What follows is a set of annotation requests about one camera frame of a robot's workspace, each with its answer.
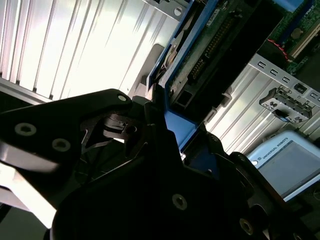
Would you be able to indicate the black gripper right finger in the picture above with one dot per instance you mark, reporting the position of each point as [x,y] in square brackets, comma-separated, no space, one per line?
[250,190]

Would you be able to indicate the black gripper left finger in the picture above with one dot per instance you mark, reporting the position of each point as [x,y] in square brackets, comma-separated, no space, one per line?
[45,117]

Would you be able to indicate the hard disk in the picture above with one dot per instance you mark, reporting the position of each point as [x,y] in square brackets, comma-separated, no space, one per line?
[180,125]

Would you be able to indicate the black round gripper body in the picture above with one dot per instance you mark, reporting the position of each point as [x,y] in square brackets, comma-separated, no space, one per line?
[120,215]

